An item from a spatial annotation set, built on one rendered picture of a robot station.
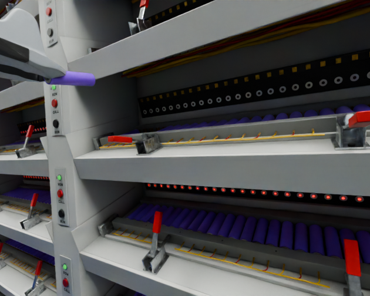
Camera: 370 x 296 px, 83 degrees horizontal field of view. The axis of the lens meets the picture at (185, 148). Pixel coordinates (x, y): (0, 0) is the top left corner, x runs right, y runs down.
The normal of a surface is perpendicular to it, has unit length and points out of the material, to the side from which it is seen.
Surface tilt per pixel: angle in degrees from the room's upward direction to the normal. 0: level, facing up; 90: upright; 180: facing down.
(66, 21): 90
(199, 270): 16
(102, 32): 90
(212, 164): 106
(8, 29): 90
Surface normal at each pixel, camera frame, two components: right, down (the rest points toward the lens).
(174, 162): -0.47, 0.31
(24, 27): 0.85, -0.04
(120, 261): -0.19, -0.95
